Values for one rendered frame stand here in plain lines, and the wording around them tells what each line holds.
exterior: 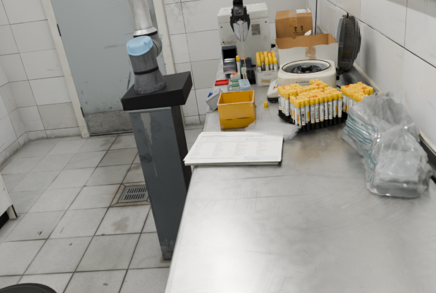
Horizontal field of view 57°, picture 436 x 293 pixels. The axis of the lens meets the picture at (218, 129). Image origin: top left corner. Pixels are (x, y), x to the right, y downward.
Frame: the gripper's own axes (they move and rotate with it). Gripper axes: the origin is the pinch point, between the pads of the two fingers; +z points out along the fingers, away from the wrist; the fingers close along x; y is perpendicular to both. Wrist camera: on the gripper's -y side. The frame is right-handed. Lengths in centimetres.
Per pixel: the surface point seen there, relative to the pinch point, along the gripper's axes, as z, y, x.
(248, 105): 13, -52, -1
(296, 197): 22, -99, -11
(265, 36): 6.7, 31.9, -11.8
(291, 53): 10.2, 2.5, -22.5
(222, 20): -4.7, 32.2, 9.7
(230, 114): 16, -52, 6
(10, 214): 105, 30, 170
